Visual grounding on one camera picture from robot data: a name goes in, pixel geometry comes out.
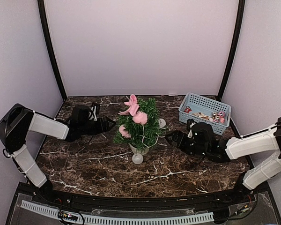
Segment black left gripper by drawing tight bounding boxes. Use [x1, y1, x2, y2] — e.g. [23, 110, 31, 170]
[79, 116, 116, 135]

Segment beige wooden ornaments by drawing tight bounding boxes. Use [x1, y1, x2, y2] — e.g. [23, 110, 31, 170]
[192, 112, 214, 121]

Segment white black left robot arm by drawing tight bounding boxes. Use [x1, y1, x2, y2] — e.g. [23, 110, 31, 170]
[0, 103, 116, 204]

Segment black frame post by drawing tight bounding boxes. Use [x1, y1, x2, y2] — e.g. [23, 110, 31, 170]
[37, 0, 67, 101]
[217, 0, 245, 101]

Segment blue plastic basket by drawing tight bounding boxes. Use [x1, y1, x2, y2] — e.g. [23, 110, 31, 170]
[178, 92, 231, 135]

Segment white ball fairy light string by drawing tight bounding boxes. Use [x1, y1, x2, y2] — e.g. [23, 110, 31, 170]
[117, 117, 169, 165]

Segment red ornament tag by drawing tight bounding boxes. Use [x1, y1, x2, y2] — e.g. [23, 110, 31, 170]
[184, 106, 192, 113]

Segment pink fabric bow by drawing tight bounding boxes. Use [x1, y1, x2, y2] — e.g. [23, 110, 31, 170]
[118, 94, 140, 117]

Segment perforated cable duct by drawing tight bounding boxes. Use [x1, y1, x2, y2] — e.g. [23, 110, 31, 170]
[20, 200, 214, 225]

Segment pink silver bell ornaments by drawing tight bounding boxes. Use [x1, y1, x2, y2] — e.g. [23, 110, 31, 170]
[212, 111, 225, 123]

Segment pink pompom ornament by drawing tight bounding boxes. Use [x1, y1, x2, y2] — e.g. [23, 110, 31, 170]
[118, 125, 131, 138]
[133, 111, 148, 125]

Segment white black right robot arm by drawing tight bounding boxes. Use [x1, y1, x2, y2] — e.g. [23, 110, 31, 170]
[165, 117, 281, 203]

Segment white tree pot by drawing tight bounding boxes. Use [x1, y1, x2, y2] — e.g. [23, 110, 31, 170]
[129, 144, 149, 155]

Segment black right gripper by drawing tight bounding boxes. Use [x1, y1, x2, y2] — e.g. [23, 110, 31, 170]
[165, 129, 209, 157]

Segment black front rail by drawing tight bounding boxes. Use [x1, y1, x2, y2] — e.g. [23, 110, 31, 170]
[25, 187, 257, 212]

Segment right black frame post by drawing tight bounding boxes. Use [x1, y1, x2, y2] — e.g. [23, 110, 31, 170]
[217, 0, 245, 101]

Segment small green christmas tree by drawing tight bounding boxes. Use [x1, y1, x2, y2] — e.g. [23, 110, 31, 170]
[113, 97, 165, 150]

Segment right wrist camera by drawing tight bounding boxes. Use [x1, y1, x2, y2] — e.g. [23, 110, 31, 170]
[186, 119, 196, 138]

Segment left black frame post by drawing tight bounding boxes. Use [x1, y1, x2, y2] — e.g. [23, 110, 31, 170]
[37, 0, 67, 101]

